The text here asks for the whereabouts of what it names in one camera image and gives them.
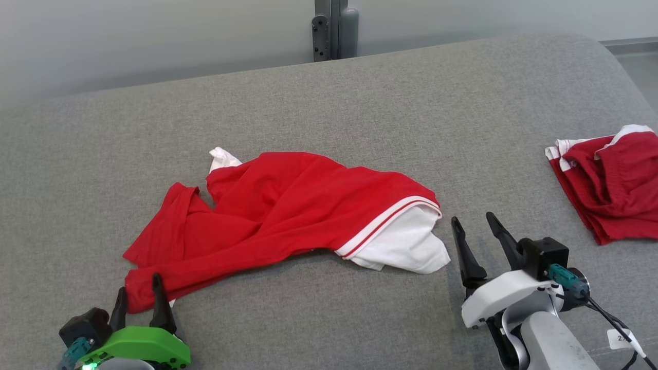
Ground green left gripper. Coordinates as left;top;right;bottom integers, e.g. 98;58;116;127
77;273;192;370

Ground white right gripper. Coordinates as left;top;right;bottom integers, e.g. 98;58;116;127
451;212;591;329

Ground red shorts with white panel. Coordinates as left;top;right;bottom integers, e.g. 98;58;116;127
545;124;658;246

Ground red basketball jersey striped trim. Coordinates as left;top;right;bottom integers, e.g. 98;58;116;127
122;146;452;314

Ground grey fabric sofa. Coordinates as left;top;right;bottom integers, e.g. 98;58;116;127
0;32;658;370

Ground teal left camera connector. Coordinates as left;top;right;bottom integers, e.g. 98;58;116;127
58;337;93;370

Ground teal camera connector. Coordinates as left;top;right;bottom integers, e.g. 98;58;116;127
58;337;93;370
547;264;580;289

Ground teal right camera connector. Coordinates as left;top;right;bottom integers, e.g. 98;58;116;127
547;264;580;289

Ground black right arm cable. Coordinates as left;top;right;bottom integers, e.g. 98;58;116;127
583;295;658;370

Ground white right cable tag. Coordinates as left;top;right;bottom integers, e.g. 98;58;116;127
607;329;644;356

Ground grey round post foot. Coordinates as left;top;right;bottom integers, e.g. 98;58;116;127
338;7;359;59

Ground grey metal partition post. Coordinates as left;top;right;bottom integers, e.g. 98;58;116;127
315;0;349;60

